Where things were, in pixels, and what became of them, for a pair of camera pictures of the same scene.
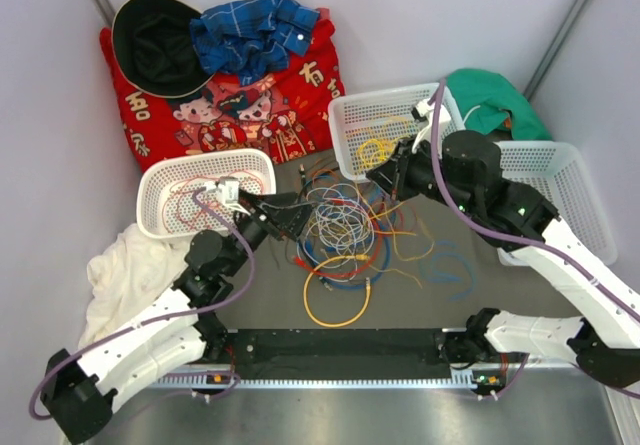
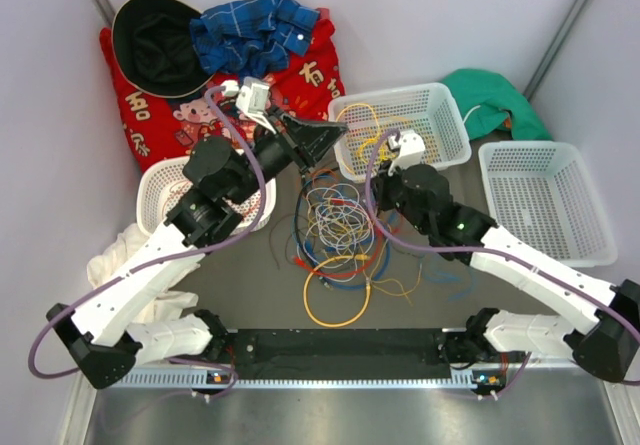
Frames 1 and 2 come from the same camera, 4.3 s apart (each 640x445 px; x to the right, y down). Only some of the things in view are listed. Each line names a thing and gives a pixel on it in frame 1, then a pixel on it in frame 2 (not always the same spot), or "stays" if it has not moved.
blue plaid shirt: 252,39 stays
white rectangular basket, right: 561,171 stays
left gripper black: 283,217 → 306,142
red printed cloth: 285,113 stays
